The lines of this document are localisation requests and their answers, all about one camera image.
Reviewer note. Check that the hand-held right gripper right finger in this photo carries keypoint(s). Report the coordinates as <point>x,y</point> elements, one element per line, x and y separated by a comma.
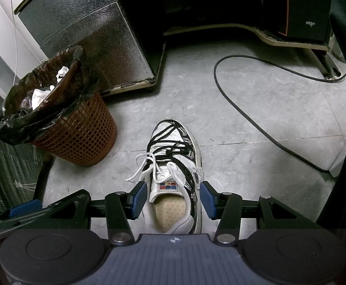
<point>207,200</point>

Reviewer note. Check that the black speaker with orange edge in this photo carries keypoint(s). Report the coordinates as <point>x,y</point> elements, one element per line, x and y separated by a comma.
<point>309,6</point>

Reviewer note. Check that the white panelled cabinet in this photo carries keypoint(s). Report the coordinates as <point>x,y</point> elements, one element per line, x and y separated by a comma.
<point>1,20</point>

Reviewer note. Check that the white shoelace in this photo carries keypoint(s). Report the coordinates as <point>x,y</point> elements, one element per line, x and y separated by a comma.
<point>140,158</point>

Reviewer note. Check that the black metal leg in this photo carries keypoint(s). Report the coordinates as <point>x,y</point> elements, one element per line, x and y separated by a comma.
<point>42,178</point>

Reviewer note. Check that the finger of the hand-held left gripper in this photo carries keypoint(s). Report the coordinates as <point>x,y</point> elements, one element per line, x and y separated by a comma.
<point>24,208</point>

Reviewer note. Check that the crumpled white paper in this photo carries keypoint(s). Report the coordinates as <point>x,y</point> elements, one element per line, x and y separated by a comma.
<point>62,72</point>
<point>41,95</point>

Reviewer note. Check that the white and black sneaker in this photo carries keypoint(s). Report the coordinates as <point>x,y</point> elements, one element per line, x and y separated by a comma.
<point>167,185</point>

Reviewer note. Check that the black shoelace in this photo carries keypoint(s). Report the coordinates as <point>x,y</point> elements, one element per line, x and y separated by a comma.
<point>173,151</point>

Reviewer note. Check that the white metal stand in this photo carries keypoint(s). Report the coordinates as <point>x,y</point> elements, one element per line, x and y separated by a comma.
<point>324,63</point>

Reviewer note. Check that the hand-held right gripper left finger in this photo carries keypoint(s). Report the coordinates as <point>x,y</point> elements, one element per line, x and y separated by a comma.
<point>139,199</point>

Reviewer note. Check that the dark green cloth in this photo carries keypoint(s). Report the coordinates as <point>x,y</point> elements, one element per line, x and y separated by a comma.
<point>7,169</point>

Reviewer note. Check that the silver foil-covered box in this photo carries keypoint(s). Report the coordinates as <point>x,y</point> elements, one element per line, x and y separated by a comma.
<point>87,29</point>

